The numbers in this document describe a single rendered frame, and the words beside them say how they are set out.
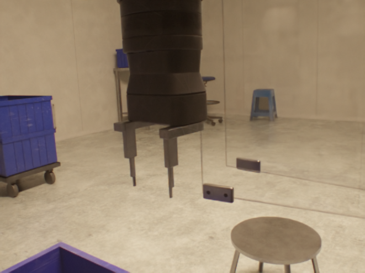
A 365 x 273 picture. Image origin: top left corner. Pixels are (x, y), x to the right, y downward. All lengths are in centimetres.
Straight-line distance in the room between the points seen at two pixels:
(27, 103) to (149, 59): 224
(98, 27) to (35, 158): 267
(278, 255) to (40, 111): 195
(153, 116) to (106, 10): 470
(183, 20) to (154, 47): 3
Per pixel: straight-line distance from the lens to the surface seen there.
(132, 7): 30
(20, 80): 416
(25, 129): 252
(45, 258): 86
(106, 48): 489
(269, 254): 112
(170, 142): 29
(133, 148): 34
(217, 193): 58
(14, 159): 250
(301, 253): 115
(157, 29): 29
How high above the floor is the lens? 83
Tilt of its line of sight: 10 degrees down
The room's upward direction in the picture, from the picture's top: 2 degrees counter-clockwise
